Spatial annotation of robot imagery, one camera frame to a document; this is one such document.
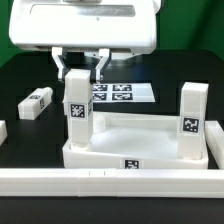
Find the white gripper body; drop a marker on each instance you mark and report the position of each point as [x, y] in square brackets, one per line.
[85, 25]

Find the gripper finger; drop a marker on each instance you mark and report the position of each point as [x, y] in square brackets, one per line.
[97, 72]
[59, 55]

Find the white desk top tray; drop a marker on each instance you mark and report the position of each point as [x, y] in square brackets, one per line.
[132, 141]

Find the white block left edge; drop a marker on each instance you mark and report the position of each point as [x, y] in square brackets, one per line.
[3, 131]

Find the white marker base plate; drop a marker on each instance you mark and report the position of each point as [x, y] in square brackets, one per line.
[123, 92]

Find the white front rail fence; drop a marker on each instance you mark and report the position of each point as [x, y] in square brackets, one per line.
[112, 182]

